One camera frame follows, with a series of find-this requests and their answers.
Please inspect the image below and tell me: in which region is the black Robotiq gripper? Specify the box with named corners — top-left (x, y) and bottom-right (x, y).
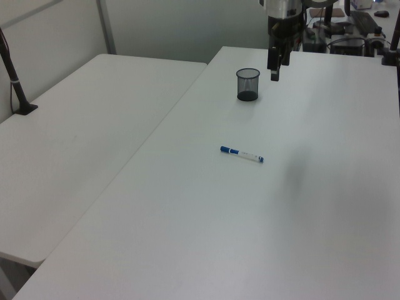
top-left (266, 12), bottom-right (306, 83)

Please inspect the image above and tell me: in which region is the blue and white marker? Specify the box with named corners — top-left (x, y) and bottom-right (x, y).
top-left (219, 145), bottom-right (266, 164)

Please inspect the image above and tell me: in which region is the black mesh pen cup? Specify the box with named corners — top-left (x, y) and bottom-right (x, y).
top-left (236, 67), bottom-right (261, 103)

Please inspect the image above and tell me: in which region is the black round-foot stand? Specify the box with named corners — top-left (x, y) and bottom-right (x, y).
top-left (312, 0), bottom-right (347, 36)

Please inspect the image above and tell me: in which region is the brown mouse pad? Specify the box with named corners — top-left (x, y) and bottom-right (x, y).
top-left (309, 8), bottom-right (345, 19)

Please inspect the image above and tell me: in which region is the black electronics box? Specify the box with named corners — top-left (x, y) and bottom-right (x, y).
top-left (330, 34), bottom-right (375, 58)

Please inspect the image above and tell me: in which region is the black keyboard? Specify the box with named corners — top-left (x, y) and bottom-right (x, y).
top-left (351, 11), bottom-right (379, 33)

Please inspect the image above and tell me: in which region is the emergency stop button box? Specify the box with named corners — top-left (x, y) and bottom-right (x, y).
top-left (366, 26), bottom-right (388, 48)

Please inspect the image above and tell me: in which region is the grey partition frame post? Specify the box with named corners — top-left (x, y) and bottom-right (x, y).
top-left (94, 0), bottom-right (118, 56)

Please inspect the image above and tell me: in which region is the black camera pole with base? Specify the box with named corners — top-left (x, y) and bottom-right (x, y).
top-left (0, 26), bottom-right (39, 117)

